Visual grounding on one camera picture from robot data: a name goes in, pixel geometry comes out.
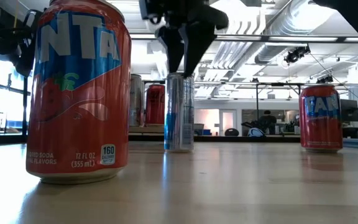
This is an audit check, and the black computer monitor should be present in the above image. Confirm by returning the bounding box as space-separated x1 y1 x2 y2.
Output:
340 98 358 123

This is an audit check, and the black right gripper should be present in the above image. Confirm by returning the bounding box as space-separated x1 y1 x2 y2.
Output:
157 0 229 78

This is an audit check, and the blue white bag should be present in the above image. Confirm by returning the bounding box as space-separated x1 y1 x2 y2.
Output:
242 121 265 138

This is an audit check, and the white Celsius energy drink can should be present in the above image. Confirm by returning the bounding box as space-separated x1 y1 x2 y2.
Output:
129 73 145 127

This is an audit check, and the black clamp on rail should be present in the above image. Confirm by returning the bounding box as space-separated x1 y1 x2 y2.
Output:
317 74 334 84

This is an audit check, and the red Fanta strawberry soda can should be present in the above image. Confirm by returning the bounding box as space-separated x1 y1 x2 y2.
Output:
25 0 132 185
299 84 344 153

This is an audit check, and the blue silver Red Bull can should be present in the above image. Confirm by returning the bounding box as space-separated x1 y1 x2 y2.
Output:
163 72 195 152

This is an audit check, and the person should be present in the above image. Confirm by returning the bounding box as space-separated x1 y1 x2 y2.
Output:
257 110 278 135

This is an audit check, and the black camera on stand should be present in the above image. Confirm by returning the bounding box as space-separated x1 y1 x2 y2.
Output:
283 45 311 65

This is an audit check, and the black background frame rail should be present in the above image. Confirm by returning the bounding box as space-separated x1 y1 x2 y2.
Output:
194 80 358 94

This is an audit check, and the light wooden shelf board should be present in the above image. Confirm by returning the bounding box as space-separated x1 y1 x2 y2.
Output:
128 125 166 135

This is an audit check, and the red Coca-Cola can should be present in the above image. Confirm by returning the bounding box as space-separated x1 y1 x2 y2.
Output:
144 83 167 127

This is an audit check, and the overhead light bar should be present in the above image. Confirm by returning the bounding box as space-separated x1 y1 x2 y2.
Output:
129 32 358 44

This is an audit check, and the black aluminium rig frame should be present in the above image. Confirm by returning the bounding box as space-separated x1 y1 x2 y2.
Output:
22 73 30 135

